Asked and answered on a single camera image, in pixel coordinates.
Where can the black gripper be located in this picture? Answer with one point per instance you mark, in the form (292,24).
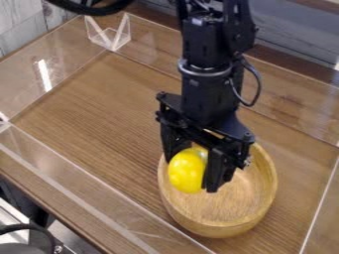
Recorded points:
(199,116)

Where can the yellow lemon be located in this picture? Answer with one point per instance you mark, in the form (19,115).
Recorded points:
(187,168)

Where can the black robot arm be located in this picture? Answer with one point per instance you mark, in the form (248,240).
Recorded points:
(217,32)

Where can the brown wooden bowl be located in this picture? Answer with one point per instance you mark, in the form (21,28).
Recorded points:
(231,211)

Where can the clear acrylic corner bracket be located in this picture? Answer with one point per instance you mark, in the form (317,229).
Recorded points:
(109,38)

